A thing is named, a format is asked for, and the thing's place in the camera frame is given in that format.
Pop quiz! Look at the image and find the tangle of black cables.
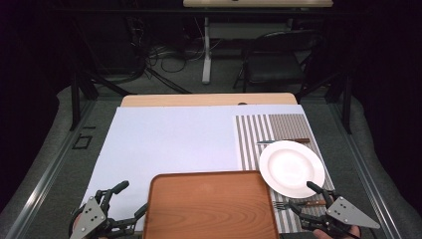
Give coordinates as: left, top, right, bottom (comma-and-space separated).
124, 15, 222, 95

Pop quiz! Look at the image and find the white round plate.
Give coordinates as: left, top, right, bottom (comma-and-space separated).
259, 139, 326, 199

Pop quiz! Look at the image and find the black metal stand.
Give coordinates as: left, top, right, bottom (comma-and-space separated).
294, 69, 353, 135
69, 70, 134, 132

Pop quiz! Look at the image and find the person's right hand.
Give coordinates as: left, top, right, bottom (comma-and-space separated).
313, 225, 362, 239

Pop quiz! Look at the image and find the person's left hand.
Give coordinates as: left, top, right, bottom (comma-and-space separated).
73, 213, 84, 232

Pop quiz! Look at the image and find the black folding chair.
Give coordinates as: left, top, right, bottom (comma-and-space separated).
232, 30, 325, 94

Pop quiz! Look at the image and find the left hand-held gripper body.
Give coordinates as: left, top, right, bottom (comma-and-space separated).
68, 188, 116, 239

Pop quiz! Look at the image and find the white table cover sheet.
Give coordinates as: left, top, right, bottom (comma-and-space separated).
81, 105, 306, 233

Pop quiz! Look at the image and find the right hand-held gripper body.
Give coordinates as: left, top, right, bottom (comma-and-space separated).
312, 195, 381, 239

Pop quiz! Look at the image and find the brown wooden tray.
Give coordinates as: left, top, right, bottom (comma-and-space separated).
142, 169, 281, 239

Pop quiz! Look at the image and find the wooden-handled table knife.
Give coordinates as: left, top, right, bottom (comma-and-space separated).
256, 137, 312, 146

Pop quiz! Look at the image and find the grey striped placemat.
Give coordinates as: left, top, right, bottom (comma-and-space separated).
234, 113, 336, 234

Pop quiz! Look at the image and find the wooden-handled fork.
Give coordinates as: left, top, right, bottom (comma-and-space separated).
272, 199, 328, 211

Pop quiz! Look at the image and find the aluminium floor rail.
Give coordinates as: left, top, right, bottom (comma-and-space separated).
4, 99, 98, 239
327, 99, 404, 239

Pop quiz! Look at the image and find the light desk with white leg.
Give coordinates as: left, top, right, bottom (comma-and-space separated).
182, 0, 334, 85

